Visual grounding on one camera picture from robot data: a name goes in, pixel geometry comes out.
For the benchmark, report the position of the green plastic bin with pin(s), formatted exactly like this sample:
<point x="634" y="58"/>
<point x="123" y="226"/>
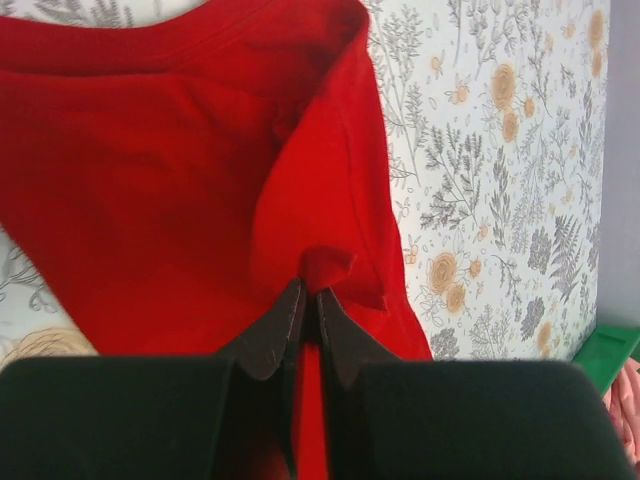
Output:
<point x="605" y="352"/>

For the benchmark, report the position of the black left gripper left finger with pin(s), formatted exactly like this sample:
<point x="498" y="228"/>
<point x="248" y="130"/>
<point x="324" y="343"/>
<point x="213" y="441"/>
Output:
<point x="226" y="415"/>

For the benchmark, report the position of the peach t shirt in bin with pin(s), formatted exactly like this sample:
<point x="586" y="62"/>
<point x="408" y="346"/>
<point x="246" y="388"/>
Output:
<point x="622" y="403"/>

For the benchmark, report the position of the red t shirt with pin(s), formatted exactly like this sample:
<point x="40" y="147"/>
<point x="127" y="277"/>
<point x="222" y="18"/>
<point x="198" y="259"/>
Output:
<point x="170" y="181"/>

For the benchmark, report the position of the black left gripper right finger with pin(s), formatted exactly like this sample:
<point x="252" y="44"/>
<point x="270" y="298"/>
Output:
<point x="394" y="419"/>

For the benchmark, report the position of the floral patterned table mat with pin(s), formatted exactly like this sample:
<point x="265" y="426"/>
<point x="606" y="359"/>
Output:
<point x="495" y="114"/>

